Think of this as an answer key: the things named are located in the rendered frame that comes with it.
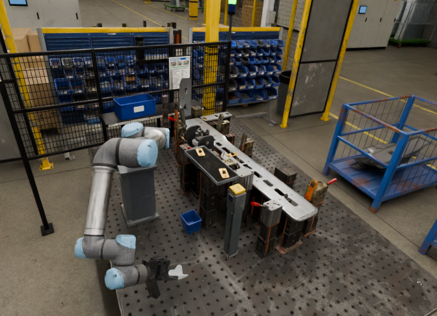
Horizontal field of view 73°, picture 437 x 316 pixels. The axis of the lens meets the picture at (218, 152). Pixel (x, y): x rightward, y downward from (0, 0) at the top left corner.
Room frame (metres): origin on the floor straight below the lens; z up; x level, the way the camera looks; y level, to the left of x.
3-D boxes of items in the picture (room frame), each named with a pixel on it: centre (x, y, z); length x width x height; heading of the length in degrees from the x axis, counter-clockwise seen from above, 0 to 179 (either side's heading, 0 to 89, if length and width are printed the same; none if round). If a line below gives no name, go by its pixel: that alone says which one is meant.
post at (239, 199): (1.19, -0.11, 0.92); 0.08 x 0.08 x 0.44; 35
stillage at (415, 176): (3.08, -2.05, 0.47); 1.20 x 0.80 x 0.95; 117
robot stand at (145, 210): (1.46, 0.49, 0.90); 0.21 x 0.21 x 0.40; 28
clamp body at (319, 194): (1.41, -0.59, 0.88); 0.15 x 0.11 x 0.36; 125
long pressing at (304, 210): (1.77, -0.12, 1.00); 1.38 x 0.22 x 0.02; 35
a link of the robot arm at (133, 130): (1.46, 0.48, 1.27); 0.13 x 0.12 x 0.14; 92
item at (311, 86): (4.74, -1.45, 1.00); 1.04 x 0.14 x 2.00; 118
